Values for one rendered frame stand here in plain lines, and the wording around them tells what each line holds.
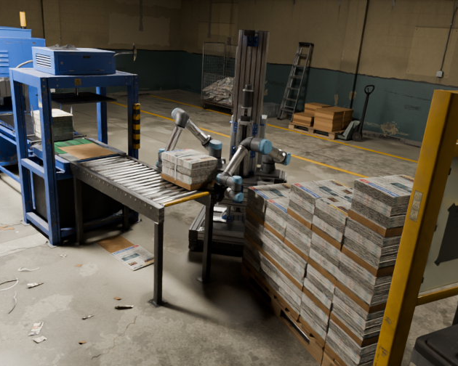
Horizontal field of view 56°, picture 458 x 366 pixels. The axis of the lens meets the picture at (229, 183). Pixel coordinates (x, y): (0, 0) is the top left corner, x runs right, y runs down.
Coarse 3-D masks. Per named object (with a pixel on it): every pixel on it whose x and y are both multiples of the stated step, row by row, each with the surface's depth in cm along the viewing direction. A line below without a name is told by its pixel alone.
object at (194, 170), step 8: (184, 160) 337; (192, 160) 338; (200, 160) 340; (208, 160) 344; (216, 160) 351; (184, 168) 339; (192, 168) 334; (200, 168) 339; (208, 168) 346; (216, 168) 352; (184, 176) 341; (192, 176) 335; (200, 176) 341; (208, 176) 348; (216, 176) 355; (192, 184) 338
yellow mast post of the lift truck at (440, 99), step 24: (456, 96) 160; (432, 120) 168; (456, 120) 164; (432, 144) 169; (432, 168) 170; (432, 192) 173; (408, 216) 182; (432, 216) 178; (408, 240) 183; (408, 264) 184; (408, 288) 187; (408, 312) 193; (384, 336) 201; (384, 360) 202
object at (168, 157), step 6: (174, 150) 363; (180, 150) 364; (186, 150) 366; (192, 150) 368; (162, 156) 355; (168, 156) 350; (162, 162) 357; (168, 162) 352; (162, 168) 359; (168, 168) 354; (168, 174) 355
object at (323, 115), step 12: (312, 108) 979; (324, 108) 938; (336, 108) 948; (300, 120) 959; (312, 120) 945; (324, 120) 918; (336, 120) 914; (348, 120) 947; (312, 132) 943; (336, 132) 911
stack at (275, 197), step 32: (256, 192) 339; (288, 192) 343; (256, 224) 344; (288, 224) 303; (256, 256) 350; (288, 256) 304; (320, 256) 272; (256, 288) 356; (288, 288) 308; (320, 288) 275; (320, 320) 277; (320, 352) 280
